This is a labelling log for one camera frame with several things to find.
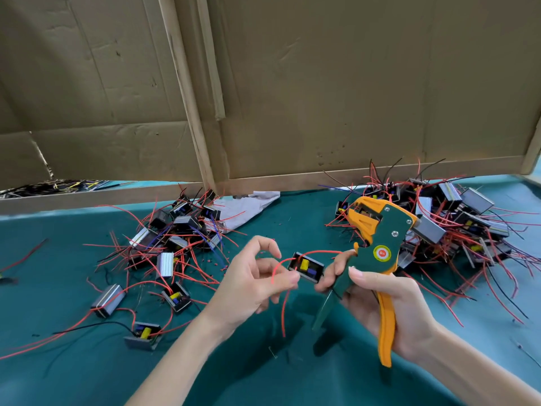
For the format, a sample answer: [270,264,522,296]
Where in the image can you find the person's left hand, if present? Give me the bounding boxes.
[205,235,302,337]

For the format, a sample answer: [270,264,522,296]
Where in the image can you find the person's right hand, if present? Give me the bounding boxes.
[316,249,442,364]

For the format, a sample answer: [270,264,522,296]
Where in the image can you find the wired module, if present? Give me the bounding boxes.
[269,249,343,339]

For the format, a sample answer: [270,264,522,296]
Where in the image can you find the orange green wire strippers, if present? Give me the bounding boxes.
[313,196,420,369]

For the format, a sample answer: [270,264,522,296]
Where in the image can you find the pile of wired transformers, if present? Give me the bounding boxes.
[0,186,250,362]
[325,158,541,326]

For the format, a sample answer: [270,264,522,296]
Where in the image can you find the person's right forearm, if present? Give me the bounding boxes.
[418,324,541,406]

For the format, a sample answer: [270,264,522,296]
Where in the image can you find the person's left forearm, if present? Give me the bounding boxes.
[127,317,238,406]

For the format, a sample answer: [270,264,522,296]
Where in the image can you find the crumpled grey plastic bag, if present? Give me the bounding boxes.
[211,191,282,232]

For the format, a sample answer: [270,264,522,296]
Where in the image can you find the thin wooden strip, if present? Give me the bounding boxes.
[196,0,228,122]

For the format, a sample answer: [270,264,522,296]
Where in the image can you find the smooth brown cardboard panel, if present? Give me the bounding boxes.
[211,0,541,178]

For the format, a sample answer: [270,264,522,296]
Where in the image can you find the creased brown cardboard panel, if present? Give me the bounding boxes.
[0,0,204,189]

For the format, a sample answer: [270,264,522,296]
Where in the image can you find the long wooden bottom rail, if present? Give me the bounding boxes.
[218,156,525,196]

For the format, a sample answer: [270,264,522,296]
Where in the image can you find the short wooden bottom rail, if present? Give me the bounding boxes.
[0,183,208,217]

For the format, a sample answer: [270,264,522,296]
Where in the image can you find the wide wooden post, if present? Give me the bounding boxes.
[158,0,219,195]

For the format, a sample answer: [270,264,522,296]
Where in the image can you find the wooden corner post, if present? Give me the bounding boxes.
[520,118,541,174]

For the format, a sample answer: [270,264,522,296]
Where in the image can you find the heap of black cables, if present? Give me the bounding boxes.
[0,179,119,200]

